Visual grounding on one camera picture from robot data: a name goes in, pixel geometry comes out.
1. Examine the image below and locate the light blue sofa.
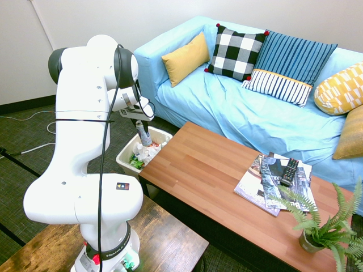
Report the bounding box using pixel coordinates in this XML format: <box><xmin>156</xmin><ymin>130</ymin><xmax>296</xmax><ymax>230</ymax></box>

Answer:
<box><xmin>133</xmin><ymin>15</ymin><xmax>363</xmax><ymax>216</ymax></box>

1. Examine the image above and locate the blue striped pillow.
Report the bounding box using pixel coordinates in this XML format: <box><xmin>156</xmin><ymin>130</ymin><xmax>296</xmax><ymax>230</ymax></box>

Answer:
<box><xmin>240</xmin><ymin>29</ymin><xmax>339</xmax><ymax>109</ymax></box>

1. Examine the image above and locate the rustic dark wood table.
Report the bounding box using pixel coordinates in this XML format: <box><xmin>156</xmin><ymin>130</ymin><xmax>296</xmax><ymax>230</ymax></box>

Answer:
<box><xmin>0</xmin><ymin>194</ymin><xmax>210</xmax><ymax>272</ymax></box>

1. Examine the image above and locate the yellow white patterned pillow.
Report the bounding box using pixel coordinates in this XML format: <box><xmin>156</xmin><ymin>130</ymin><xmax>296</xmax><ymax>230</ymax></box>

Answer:
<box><xmin>314</xmin><ymin>61</ymin><xmax>363</xmax><ymax>116</ymax></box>

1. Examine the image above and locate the black white checkered pillow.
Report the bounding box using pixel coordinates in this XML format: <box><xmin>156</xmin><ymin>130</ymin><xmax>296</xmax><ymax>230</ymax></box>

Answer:
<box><xmin>204</xmin><ymin>23</ymin><xmax>269</xmax><ymax>82</ymax></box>

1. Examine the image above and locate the white floor cable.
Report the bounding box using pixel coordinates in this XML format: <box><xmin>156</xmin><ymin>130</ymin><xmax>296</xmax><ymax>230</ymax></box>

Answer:
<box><xmin>21</xmin><ymin>121</ymin><xmax>57</xmax><ymax>155</ymax></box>

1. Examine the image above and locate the stack of magazines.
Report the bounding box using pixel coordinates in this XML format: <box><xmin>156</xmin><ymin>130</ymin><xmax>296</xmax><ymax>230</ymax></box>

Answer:
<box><xmin>233</xmin><ymin>154</ymin><xmax>281</xmax><ymax>218</ymax></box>

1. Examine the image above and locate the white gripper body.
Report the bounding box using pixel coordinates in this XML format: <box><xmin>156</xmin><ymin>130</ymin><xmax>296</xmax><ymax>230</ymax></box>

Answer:
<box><xmin>126</xmin><ymin>97</ymin><xmax>155</xmax><ymax>122</ymax></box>

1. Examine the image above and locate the white wall cable duct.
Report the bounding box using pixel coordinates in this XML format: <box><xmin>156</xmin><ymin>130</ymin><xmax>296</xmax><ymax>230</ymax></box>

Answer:
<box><xmin>30</xmin><ymin>0</ymin><xmax>55</xmax><ymax>53</ymax></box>

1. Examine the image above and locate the silver drink can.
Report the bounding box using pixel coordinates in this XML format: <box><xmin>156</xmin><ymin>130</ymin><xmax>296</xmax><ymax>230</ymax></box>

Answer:
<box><xmin>136</xmin><ymin>120</ymin><xmax>153</xmax><ymax>147</ymax></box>

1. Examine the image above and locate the black TV remote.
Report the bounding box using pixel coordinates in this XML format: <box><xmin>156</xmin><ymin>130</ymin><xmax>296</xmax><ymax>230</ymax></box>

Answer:
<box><xmin>280</xmin><ymin>158</ymin><xmax>300</xmax><ymax>187</ymax></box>

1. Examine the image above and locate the potted green fern plant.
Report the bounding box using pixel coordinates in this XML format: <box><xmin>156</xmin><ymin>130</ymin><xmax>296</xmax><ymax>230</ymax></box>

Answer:
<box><xmin>269</xmin><ymin>175</ymin><xmax>363</xmax><ymax>272</ymax></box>

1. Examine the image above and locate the thin grey floor cable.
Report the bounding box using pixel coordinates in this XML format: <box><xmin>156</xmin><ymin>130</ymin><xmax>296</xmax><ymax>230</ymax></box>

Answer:
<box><xmin>0</xmin><ymin>110</ymin><xmax>57</xmax><ymax>122</ymax></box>

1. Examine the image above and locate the crumpled white paper trash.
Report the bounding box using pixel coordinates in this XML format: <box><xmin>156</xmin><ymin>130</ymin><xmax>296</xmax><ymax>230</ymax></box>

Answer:
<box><xmin>133</xmin><ymin>141</ymin><xmax>168</xmax><ymax>165</ymax></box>

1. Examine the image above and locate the dark cover magazine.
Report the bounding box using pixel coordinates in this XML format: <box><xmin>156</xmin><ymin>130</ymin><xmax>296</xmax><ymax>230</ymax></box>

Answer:
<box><xmin>260</xmin><ymin>156</ymin><xmax>318</xmax><ymax>213</ymax></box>

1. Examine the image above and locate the golden woven pillow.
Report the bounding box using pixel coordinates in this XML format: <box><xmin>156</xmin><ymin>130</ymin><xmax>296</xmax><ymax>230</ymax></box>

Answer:
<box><xmin>332</xmin><ymin>105</ymin><xmax>363</xmax><ymax>160</ymax></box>

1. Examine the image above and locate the white plastic trash bin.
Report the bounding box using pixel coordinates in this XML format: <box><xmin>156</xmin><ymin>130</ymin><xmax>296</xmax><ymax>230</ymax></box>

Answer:
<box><xmin>115</xmin><ymin>126</ymin><xmax>174</xmax><ymax>199</ymax></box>

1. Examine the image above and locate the black camera stand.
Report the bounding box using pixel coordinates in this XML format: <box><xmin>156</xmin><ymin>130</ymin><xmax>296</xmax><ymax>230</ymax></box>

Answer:
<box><xmin>0</xmin><ymin>146</ymin><xmax>41</xmax><ymax>248</ymax></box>

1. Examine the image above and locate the wooden coffee table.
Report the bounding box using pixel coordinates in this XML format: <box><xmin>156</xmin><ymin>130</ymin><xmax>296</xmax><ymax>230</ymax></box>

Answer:
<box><xmin>138</xmin><ymin>121</ymin><xmax>358</xmax><ymax>272</ymax></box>

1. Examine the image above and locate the plain mustard yellow pillow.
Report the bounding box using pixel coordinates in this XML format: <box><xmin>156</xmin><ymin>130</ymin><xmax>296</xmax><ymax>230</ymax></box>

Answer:
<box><xmin>161</xmin><ymin>31</ymin><xmax>211</xmax><ymax>88</ymax></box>

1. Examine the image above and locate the green snack wrapper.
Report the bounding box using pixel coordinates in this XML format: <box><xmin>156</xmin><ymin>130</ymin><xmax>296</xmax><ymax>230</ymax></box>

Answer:
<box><xmin>129</xmin><ymin>154</ymin><xmax>146</xmax><ymax>171</ymax></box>

